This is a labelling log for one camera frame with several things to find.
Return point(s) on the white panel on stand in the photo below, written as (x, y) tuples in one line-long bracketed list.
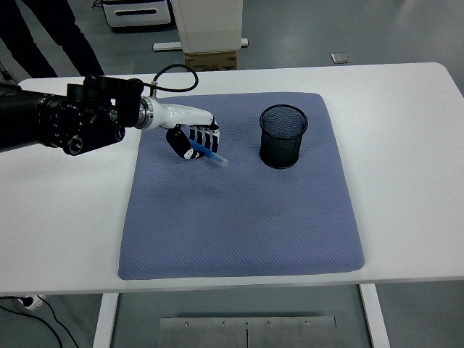
[(208, 25)]

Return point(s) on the small grey floor plate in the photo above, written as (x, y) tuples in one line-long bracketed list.
[(340, 58)]

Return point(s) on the grey metal plate with screws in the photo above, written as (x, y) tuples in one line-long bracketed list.
[(247, 332)]

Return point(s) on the brown cardboard box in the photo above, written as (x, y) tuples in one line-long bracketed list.
[(210, 61)]

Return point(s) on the white table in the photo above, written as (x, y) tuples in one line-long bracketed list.
[(232, 174)]

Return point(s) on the blue marker with clear cap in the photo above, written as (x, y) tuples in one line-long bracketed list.
[(217, 158)]

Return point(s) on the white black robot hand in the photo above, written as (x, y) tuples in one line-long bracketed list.
[(181, 116)]

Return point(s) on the person in plain dark trousers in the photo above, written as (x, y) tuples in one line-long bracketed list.
[(43, 40)]

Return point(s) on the white black appliance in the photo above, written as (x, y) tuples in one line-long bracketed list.
[(136, 13)]

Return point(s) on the black mesh pen holder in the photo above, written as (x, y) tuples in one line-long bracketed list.
[(282, 141)]

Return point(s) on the blue-grey textured mat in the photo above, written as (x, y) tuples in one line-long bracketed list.
[(239, 203)]

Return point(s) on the white power strip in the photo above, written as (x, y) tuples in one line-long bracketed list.
[(32, 302)]

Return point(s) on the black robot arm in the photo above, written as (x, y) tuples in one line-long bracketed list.
[(72, 116)]

